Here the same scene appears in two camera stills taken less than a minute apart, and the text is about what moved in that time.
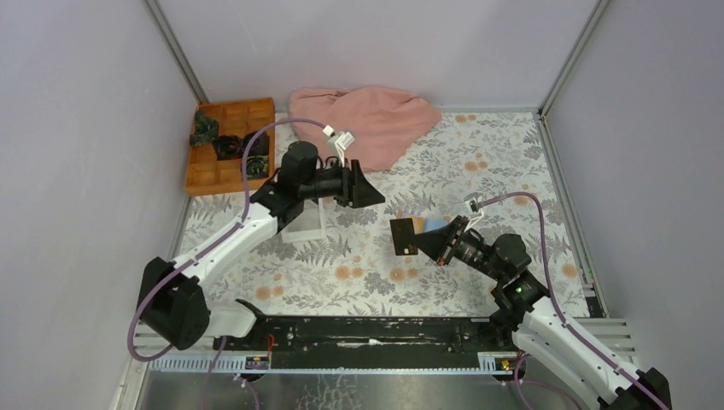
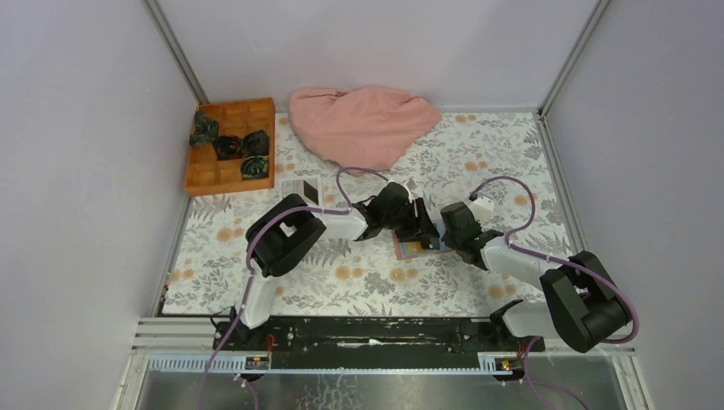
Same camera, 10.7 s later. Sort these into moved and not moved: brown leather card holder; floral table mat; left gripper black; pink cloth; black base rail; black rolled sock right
Moved: brown leather card holder; left gripper black
Not moved: floral table mat; black base rail; black rolled sock right; pink cloth
